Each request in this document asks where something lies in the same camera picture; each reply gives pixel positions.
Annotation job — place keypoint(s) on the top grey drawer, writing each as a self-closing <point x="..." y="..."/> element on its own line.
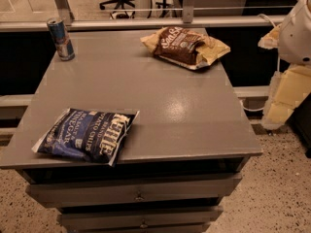
<point x="63" y="195"/>

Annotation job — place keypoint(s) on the brown chip bag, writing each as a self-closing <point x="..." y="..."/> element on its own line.
<point x="185" y="47"/>

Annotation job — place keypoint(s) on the grey drawer cabinet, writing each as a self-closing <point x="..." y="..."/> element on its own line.
<point x="189" y="123"/>

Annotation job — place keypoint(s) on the lower grey drawer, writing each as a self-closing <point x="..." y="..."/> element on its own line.
<point x="141" y="219"/>

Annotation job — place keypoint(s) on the blue kettle chip bag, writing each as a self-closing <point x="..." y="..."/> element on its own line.
<point x="91" y="136"/>

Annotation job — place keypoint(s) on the grey drawer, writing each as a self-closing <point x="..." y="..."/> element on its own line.
<point x="141" y="219"/>
<point x="63" y="195"/>

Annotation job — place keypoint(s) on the metal railing frame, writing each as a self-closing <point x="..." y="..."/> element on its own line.
<point x="31" y="15"/>

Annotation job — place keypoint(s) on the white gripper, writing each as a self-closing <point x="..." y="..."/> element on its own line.
<point x="296" y="38"/>

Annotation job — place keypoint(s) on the blue energy drink can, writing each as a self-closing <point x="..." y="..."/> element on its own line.
<point x="61" y="38"/>

